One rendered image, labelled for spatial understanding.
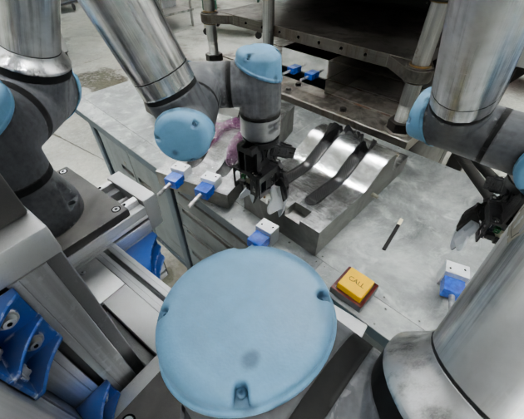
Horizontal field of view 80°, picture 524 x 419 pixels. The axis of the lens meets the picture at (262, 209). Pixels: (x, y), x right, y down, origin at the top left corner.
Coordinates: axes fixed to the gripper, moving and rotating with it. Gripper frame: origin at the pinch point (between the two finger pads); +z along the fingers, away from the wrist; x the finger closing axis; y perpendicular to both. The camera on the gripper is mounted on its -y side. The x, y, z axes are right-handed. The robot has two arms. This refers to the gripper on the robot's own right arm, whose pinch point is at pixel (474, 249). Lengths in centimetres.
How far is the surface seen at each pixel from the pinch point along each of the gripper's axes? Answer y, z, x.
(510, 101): -334, 98, 74
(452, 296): 6.1, 9.5, -0.2
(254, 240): 11.5, 8.4, -46.2
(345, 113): -76, 15, -45
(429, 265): -3.4, 12.9, -4.7
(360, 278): 10.7, 9.0, -19.4
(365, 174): -19.1, 2.5, -26.4
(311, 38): -91, -8, -69
